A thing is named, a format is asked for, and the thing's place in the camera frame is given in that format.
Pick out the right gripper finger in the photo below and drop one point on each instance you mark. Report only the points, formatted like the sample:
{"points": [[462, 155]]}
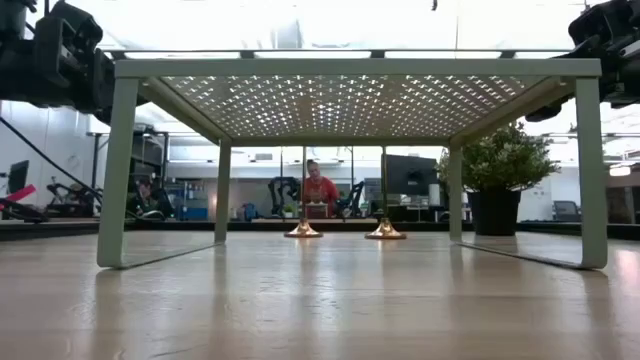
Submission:
{"points": [[550, 111]]}

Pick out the brass candlestick holder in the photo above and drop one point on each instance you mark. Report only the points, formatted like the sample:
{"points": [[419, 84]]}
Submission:
{"points": [[303, 230], [385, 231]]}

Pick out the black background robot arm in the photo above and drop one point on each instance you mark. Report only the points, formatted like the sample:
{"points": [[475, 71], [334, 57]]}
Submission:
{"points": [[70, 200], [282, 192], [352, 197]]}

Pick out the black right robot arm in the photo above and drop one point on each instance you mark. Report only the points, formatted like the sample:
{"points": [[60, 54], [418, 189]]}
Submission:
{"points": [[600, 22]]}

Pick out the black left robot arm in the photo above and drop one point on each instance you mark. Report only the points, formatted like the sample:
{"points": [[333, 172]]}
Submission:
{"points": [[12, 75]]}

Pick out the green plant in black pot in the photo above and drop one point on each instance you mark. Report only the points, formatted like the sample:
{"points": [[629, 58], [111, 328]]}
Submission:
{"points": [[500, 160]]}

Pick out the white rectangular lamp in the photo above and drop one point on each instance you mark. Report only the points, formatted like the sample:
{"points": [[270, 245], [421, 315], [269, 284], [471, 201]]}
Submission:
{"points": [[620, 170]]}

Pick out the black shelving rack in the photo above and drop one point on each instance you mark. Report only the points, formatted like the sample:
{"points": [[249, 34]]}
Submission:
{"points": [[147, 160]]}

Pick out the black computer monitor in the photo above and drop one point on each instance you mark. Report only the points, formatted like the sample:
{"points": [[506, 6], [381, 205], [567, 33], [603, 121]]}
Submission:
{"points": [[410, 175], [18, 176]]}

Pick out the pink red bar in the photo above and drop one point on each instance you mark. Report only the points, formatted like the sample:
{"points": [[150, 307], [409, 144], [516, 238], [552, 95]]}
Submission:
{"points": [[20, 193]]}

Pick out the white cylindrical container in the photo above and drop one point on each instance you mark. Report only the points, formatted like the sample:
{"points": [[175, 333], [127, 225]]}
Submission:
{"points": [[434, 194]]}

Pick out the blue storage crate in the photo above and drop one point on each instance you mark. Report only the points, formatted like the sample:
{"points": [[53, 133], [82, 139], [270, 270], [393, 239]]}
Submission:
{"points": [[192, 212]]}

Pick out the green perforated metal shelf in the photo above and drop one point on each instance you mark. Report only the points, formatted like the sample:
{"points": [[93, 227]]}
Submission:
{"points": [[350, 67]]}

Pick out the blue bag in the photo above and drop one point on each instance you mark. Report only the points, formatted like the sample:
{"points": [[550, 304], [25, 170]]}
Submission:
{"points": [[250, 211]]}

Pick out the small green background plant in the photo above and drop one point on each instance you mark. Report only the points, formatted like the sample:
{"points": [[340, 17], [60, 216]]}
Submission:
{"points": [[289, 210]]}

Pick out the person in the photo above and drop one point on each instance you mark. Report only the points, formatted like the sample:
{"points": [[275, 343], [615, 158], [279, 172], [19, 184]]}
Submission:
{"points": [[320, 190]]}

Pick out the black rig frame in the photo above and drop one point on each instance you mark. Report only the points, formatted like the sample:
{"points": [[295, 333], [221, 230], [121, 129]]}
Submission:
{"points": [[247, 54]]}

